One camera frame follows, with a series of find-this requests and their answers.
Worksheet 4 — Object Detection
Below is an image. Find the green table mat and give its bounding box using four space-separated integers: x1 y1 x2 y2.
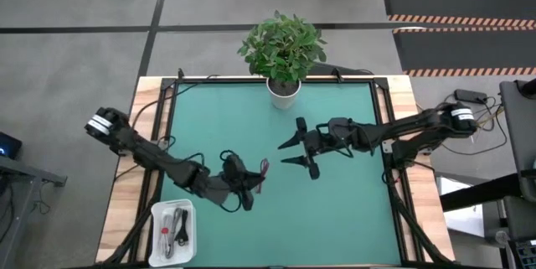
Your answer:
160 82 402 266

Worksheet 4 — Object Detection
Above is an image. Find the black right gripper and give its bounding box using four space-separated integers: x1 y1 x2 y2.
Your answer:
277 116 336 181

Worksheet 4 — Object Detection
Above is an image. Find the white plastic bin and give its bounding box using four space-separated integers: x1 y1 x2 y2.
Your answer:
148 199 198 268

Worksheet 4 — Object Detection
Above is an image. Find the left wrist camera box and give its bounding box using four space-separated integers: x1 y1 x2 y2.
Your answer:
224 158 244 178

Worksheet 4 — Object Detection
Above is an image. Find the black USB-C cable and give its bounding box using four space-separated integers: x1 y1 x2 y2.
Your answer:
174 209 190 247

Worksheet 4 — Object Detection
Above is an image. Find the white USB-C cable red tag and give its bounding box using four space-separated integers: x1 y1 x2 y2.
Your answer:
157 214 173 260

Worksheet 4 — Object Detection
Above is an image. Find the grey desk panel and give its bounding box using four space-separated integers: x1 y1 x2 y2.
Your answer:
498 79 536 203

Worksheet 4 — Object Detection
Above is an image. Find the black keypad device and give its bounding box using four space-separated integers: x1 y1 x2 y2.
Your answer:
514 243 536 269

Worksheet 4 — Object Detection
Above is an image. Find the black power adapter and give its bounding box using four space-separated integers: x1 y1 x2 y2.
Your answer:
454 88 489 104

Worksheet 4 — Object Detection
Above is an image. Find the black device with blue light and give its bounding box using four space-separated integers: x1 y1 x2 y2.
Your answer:
0 131 23 160

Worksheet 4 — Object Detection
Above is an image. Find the white sheet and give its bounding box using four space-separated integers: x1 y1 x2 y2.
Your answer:
435 176 486 236

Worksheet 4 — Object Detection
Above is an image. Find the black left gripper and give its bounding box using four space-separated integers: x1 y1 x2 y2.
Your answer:
207 154 265 212

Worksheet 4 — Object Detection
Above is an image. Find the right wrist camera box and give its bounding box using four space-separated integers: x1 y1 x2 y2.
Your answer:
326 117 353 140

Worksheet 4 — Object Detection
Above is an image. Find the grey USB-C cable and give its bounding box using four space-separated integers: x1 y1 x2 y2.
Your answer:
166 207 184 260

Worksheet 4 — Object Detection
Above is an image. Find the grey metal desk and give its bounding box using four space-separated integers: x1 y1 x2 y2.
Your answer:
0 153 68 269

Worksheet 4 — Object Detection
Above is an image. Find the black mat with hazard stripes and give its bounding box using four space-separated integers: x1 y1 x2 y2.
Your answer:
381 0 536 27
392 27 536 77

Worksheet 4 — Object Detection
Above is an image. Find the green plant in white pot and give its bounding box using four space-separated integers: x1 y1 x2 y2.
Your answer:
237 8 328 111

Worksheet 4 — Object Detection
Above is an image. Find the black bar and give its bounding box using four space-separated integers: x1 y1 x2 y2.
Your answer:
439 172 523 214

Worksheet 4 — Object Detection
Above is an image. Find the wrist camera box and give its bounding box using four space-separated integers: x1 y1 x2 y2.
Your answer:
326 117 353 140
224 158 244 178

